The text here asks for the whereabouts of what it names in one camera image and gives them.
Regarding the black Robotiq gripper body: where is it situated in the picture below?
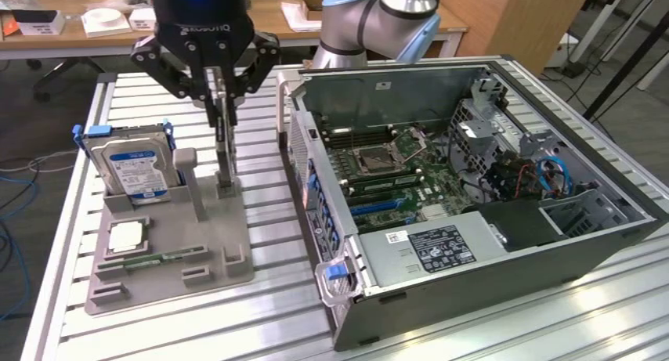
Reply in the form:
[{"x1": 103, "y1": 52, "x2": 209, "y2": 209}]
[{"x1": 147, "y1": 0, "x2": 257, "y2": 69}]

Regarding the graphics card with metal bracket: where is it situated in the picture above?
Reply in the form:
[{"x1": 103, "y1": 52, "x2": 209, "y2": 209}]
[{"x1": 205, "y1": 66, "x2": 241, "y2": 190}]

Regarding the small white cardboard box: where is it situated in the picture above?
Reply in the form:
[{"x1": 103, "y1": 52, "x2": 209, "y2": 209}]
[{"x1": 128, "y1": 6, "x2": 158, "y2": 32}]

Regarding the stack of white papers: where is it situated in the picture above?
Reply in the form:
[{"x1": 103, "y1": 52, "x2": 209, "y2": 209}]
[{"x1": 281, "y1": 1, "x2": 323, "y2": 34}]

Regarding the white round part on base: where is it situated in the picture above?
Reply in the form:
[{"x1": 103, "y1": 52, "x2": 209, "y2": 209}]
[{"x1": 80, "y1": 7, "x2": 134, "y2": 38}]

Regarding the long wooden desk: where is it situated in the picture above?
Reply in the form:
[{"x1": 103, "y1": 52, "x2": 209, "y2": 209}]
[{"x1": 0, "y1": 0, "x2": 470, "y2": 70}]

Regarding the black office chair base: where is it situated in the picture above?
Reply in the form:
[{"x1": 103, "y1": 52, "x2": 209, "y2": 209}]
[{"x1": 26, "y1": 54, "x2": 156, "y2": 102}]

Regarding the white box with black lid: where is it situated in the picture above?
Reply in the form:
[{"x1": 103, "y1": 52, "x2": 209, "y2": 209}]
[{"x1": 11, "y1": 9, "x2": 67, "y2": 37}]

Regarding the hard disk in blue carrier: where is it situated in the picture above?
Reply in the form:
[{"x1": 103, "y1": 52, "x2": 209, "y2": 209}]
[{"x1": 71, "y1": 118, "x2": 183, "y2": 206}]

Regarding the CPU socket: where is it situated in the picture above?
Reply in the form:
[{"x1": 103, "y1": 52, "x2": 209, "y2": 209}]
[{"x1": 350, "y1": 143, "x2": 403, "y2": 176}]

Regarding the open metal socket cover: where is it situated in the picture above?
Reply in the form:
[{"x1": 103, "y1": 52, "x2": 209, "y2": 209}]
[{"x1": 389, "y1": 125, "x2": 436, "y2": 162}]

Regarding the RAM stick with white label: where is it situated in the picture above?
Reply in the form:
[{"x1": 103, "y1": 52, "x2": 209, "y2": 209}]
[{"x1": 342, "y1": 174, "x2": 424, "y2": 194}]

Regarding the blue card retainer strip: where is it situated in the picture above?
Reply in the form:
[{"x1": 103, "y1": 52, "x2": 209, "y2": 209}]
[{"x1": 306, "y1": 157, "x2": 345, "y2": 257}]

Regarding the blue expansion slot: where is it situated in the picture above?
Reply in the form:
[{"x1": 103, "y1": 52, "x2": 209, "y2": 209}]
[{"x1": 349, "y1": 198, "x2": 414, "y2": 218}]

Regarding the grey plastic parts rack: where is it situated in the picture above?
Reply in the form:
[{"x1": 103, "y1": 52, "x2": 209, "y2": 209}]
[{"x1": 83, "y1": 147, "x2": 258, "y2": 316}]

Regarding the silver CPU chip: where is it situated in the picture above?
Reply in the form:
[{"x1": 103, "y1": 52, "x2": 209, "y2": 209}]
[{"x1": 107, "y1": 222, "x2": 146, "y2": 253}]

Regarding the green motherboard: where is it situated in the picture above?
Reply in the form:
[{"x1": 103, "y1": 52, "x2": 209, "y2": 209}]
[{"x1": 318, "y1": 121, "x2": 484, "y2": 235}]

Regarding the perforated metal drive cage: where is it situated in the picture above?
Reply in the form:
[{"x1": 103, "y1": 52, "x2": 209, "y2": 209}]
[{"x1": 452, "y1": 98, "x2": 524, "y2": 175}]

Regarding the green RAM stick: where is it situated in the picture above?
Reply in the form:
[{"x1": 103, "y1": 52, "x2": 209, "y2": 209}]
[{"x1": 123, "y1": 248, "x2": 206, "y2": 269}]

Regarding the wooden cabinet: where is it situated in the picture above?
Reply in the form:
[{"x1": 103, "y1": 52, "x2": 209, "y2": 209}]
[{"x1": 438, "y1": 0, "x2": 598, "y2": 69}]

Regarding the blue case latch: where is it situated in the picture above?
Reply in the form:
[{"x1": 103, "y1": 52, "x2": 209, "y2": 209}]
[{"x1": 323, "y1": 258, "x2": 349, "y2": 280}]

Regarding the grey power supply unit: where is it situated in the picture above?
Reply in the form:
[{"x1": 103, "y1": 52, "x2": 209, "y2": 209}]
[{"x1": 358, "y1": 211, "x2": 510, "y2": 290}]

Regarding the black floor power adapter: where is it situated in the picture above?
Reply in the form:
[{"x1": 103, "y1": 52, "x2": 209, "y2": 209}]
[{"x1": 561, "y1": 61, "x2": 590, "y2": 79}]

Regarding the black slanted stand pole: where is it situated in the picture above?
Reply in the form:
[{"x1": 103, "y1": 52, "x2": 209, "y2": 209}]
[{"x1": 581, "y1": 4, "x2": 669, "y2": 121}]

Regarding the open dark grey PC case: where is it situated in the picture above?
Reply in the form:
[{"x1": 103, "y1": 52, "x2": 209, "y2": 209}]
[{"x1": 275, "y1": 54, "x2": 669, "y2": 352}]

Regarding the metal disk bay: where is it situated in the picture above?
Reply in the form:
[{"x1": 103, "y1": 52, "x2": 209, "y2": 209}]
[{"x1": 537, "y1": 186, "x2": 637, "y2": 239}]

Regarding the white floor cable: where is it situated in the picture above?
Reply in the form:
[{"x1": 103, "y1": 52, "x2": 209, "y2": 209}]
[{"x1": 0, "y1": 150, "x2": 78, "y2": 175}]

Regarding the blue floor cable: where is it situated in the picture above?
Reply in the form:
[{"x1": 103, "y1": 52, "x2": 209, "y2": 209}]
[{"x1": 0, "y1": 175, "x2": 42, "y2": 321}]

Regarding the red wire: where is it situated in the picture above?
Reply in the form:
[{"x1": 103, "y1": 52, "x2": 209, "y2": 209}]
[{"x1": 513, "y1": 163, "x2": 540, "y2": 198}]

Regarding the white desk frame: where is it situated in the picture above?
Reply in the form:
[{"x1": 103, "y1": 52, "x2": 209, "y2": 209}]
[{"x1": 566, "y1": 0, "x2": 669, "y2": 92}]

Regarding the blue wire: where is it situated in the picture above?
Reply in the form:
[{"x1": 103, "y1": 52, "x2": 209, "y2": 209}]
[{"x1": 537, "y1": 156, "x2": 577, "y2": 200}]

